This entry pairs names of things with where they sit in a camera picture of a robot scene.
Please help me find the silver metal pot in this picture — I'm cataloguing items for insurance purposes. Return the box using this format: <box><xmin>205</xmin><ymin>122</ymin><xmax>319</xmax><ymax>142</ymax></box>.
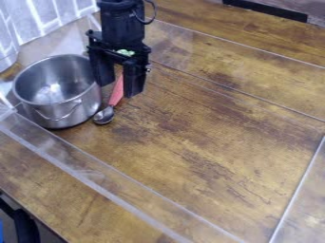
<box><xmin>12</xmin><ymin>54</ymin><xmax>102</xmax><ymax>129</ymax></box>

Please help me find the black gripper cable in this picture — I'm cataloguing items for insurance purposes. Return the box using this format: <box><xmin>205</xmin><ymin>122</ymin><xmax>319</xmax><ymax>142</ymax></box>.
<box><xmin>131</xmin><ymin>0</ymin><xmax>159</xmax><ymax>26</ymax></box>

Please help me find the clear acrylic tray wall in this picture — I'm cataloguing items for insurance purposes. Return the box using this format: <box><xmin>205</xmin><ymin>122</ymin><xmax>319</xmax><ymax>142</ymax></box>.
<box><xmin>0</xmin><ymin>13</ymin><xmax>325</xmax><ymax>243</ymax></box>

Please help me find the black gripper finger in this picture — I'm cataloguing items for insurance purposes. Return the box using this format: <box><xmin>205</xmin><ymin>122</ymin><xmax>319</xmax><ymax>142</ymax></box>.
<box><xmin>123</xmin><ymin>59</ymin><xmax>149</xmax><ymax>98</ymax></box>
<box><xmin>89</xmin><ymin>50</ymin><xmax>115</xmax><ymax>86</ymax></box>

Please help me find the red handled metal spoon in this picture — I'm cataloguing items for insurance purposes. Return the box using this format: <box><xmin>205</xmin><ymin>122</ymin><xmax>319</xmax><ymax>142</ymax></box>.
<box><xmin>93</xmin><ymin>76</ymin><xmax>123</xmax><ymax>125</ymax></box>

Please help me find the black table leg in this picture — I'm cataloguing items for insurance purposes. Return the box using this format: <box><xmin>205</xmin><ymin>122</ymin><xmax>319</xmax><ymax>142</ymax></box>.
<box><xmin>0</xmin><ymin>197</ymin><xmax>40</xmax><ymax>243</ymax></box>

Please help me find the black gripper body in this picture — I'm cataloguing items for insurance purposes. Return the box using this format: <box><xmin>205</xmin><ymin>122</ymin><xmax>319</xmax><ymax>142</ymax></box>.
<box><xmin>87</xmin><ymin>0</ymin><xmax>153</xmax><ymax>65</ymax></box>

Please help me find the black bar at back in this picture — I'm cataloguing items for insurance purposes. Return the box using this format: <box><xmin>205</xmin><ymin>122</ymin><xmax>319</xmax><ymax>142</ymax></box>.
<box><xmin>222</xmin><ymin>0</ymin><xmax>309</xmax><ymax>23</ymax></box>

